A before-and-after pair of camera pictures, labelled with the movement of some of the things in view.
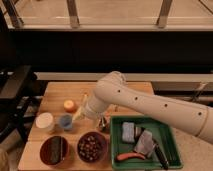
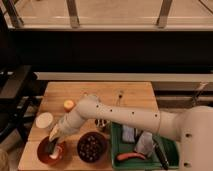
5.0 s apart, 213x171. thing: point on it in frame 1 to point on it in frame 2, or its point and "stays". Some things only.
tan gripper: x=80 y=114 to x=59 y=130
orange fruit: x=70 y=106 stays
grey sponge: x=128 y=132 stays
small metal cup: x=103 y=123 stays
